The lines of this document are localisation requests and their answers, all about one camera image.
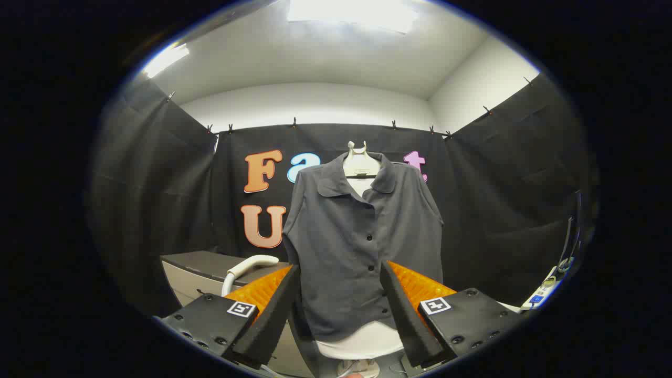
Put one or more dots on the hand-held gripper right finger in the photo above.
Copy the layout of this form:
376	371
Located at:
404	320

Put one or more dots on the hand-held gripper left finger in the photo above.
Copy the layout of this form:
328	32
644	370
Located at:
273	320

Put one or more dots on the white garment steamer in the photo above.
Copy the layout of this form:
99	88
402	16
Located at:
252	264

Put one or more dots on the grey sleeveless button shirt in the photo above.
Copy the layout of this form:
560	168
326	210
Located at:
341	236

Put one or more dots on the grey drawer cabinet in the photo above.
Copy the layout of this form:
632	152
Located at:
194	275

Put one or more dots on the white power strip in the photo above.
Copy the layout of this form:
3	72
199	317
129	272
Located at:
541	294

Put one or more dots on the white mannequin torso hanger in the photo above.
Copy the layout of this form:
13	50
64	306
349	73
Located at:
361	167

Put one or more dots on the narrow ceiling light panel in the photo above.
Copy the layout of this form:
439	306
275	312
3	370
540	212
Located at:
165	59

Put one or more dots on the large ceiling light panel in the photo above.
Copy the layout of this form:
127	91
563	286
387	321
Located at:
352	13

